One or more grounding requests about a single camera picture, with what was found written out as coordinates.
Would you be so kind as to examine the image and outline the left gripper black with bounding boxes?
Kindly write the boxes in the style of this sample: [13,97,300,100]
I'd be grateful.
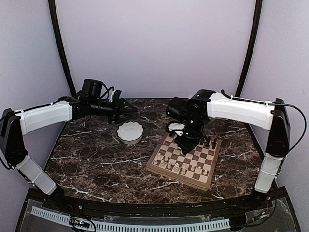
[89,95,138,124]

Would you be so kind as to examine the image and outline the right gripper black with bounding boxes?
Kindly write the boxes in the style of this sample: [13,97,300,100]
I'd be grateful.
[174,117,204,154]

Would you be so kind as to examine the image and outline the wooden chessboard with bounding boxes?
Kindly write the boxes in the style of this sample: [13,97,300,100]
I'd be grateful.
[146,133,222,191]

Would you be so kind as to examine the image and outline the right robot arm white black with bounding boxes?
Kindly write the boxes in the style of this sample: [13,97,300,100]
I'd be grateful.
[166,89,300,210]

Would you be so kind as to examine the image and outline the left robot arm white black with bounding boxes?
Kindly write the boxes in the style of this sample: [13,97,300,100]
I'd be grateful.
[0,79,137,211]

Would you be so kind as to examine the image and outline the white scalloped bowl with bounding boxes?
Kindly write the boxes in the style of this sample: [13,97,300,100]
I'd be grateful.
[117,121,144,145]

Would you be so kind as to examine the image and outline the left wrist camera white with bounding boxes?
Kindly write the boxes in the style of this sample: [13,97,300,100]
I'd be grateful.
[108,90,122,103]

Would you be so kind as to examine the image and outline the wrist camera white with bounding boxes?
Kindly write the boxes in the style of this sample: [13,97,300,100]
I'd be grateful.
[108,90,122,103]
[166,122,185,136]

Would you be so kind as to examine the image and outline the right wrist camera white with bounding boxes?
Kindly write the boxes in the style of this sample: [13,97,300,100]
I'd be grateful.
[166,122,185,136]

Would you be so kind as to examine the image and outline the black front rail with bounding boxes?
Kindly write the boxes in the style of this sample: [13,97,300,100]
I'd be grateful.
[28,188,285,220]

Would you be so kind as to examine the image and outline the white slotted cable duct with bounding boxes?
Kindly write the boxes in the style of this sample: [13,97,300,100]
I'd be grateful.
[30,206,230,232]

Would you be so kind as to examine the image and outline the black left frame post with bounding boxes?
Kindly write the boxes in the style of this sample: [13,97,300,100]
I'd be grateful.
[48,0,77,96]

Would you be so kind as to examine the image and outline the black frame post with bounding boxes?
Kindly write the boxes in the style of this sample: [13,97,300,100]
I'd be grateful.
[235,0,263,97]
[48,0,77,96]

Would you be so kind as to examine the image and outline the black right frame post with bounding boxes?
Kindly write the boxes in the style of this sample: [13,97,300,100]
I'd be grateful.
[235,0,263,97]

